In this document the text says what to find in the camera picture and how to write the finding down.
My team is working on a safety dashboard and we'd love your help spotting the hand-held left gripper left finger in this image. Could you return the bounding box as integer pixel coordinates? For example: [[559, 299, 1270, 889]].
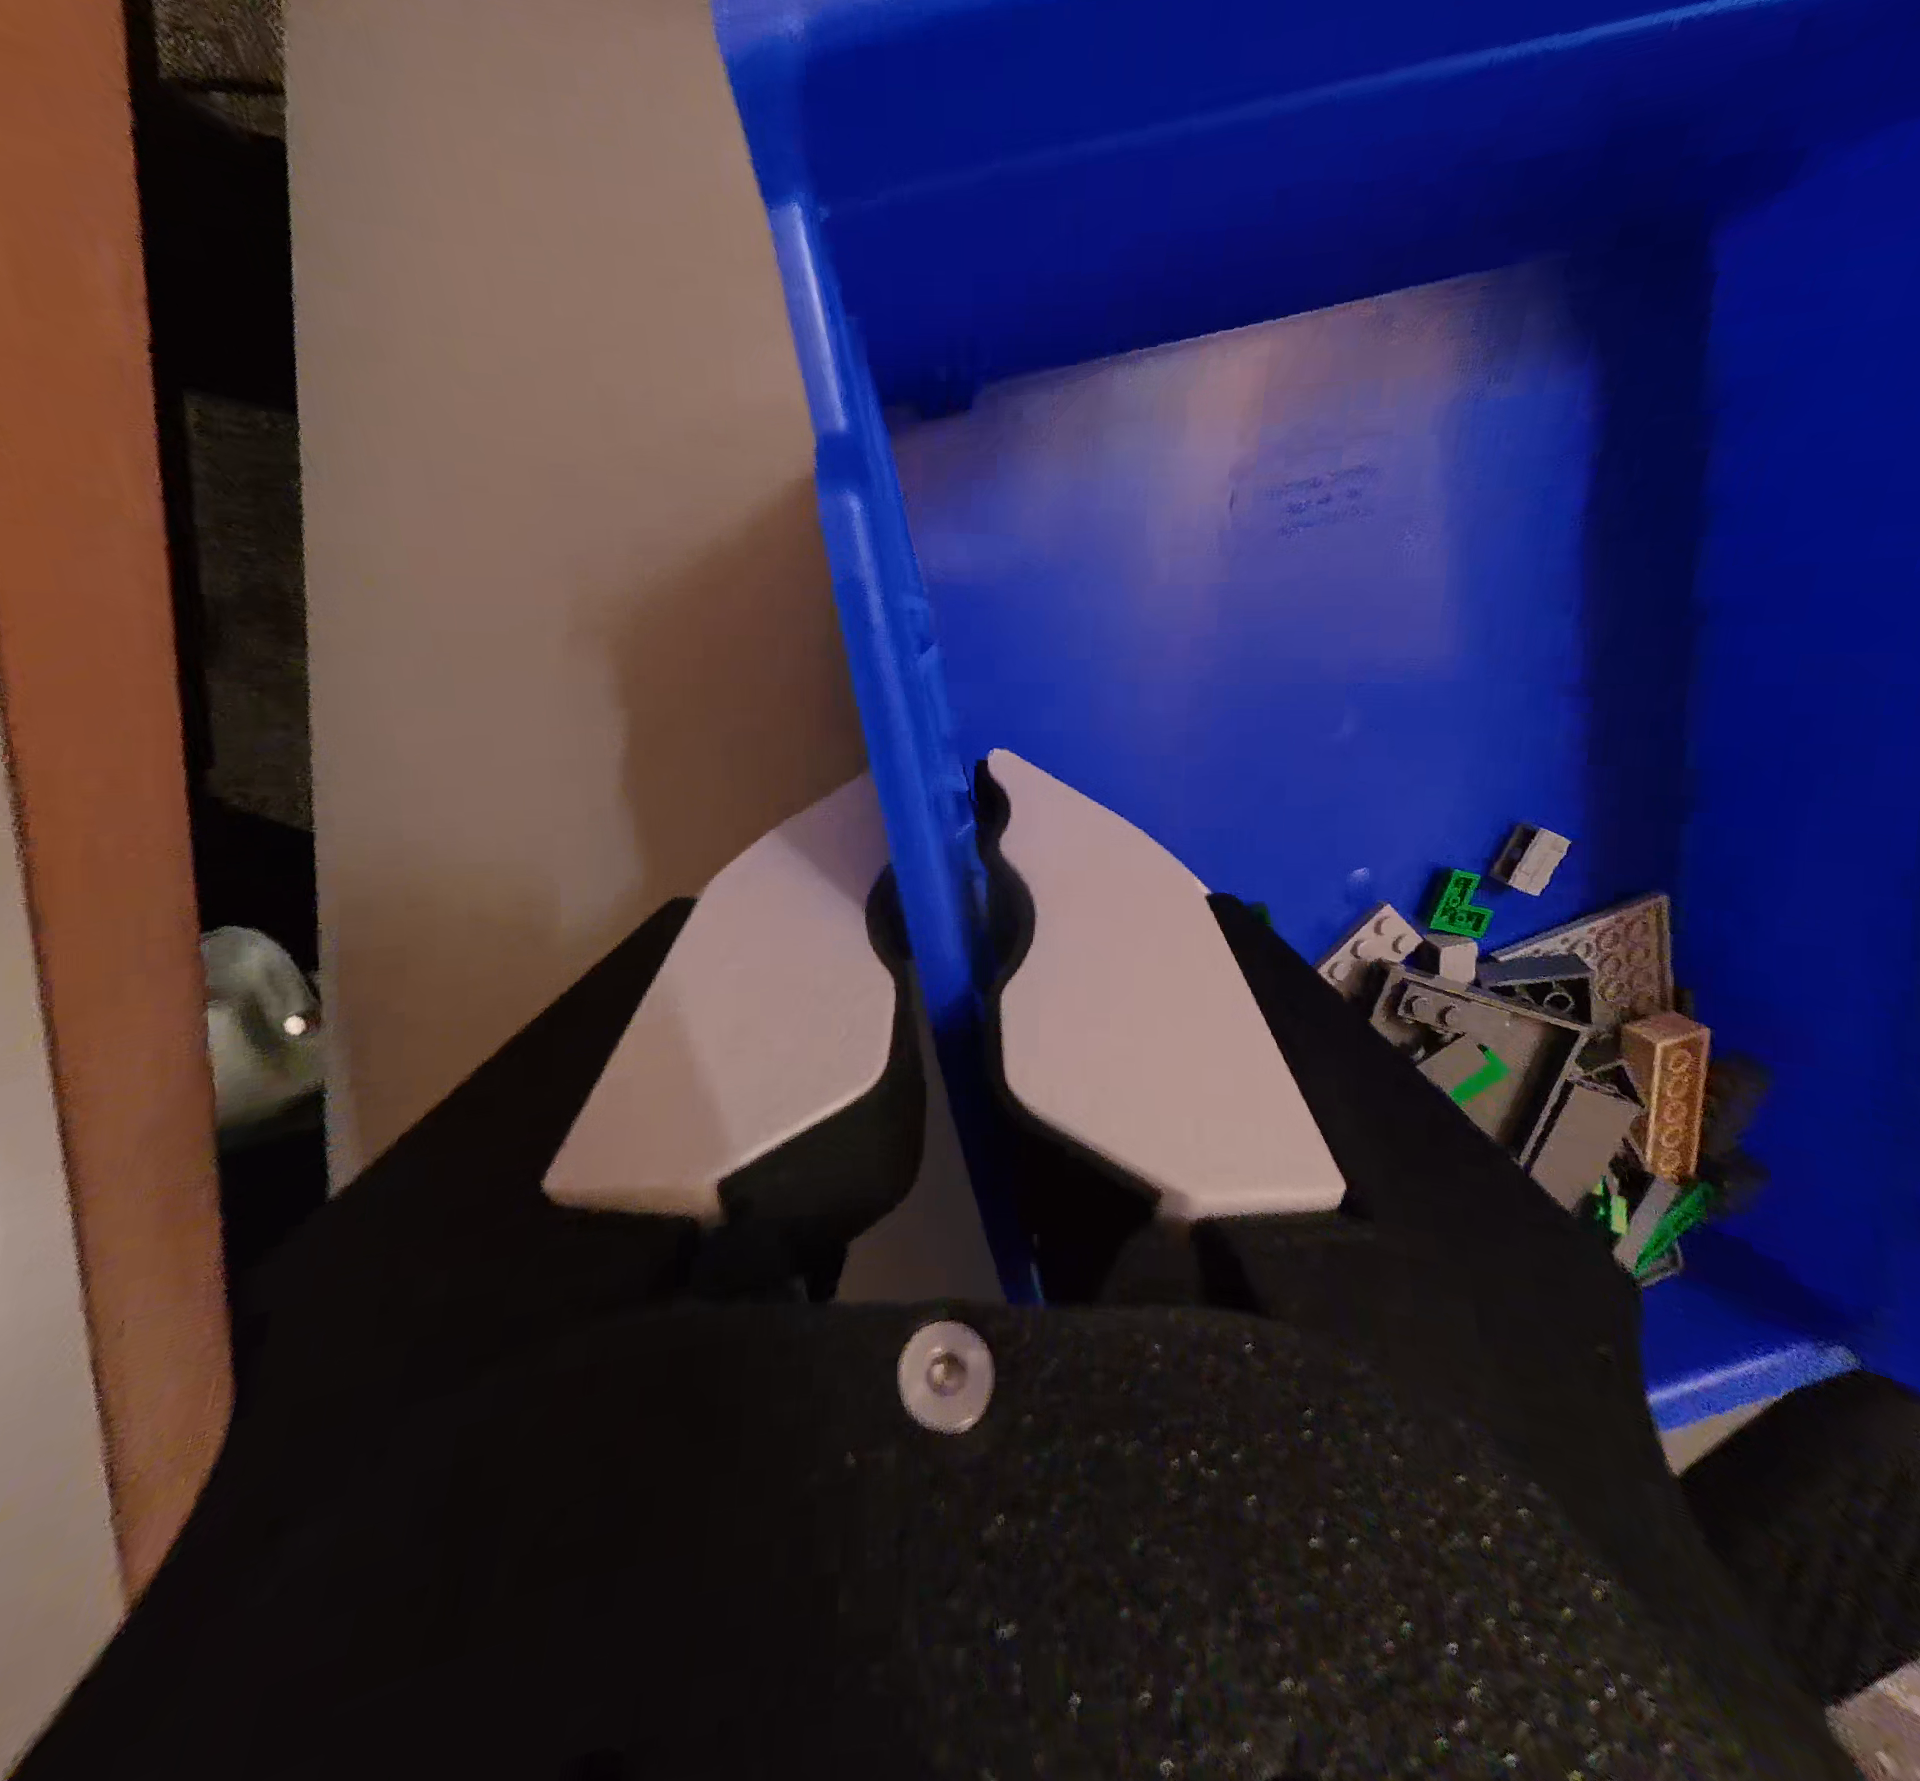
[[540, 777, 924, 1302]]

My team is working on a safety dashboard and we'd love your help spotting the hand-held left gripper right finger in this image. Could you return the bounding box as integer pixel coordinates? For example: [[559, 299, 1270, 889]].
[[973, 749, 1347, 1302]]

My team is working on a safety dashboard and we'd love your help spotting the blue plastic bin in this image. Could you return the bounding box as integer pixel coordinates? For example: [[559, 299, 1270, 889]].
[[709, 0, 1920, 1432]]

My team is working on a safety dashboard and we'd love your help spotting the pile of grey lego pieces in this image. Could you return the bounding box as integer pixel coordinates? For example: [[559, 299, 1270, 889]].
[[1315, 821, 1770, 1285]]

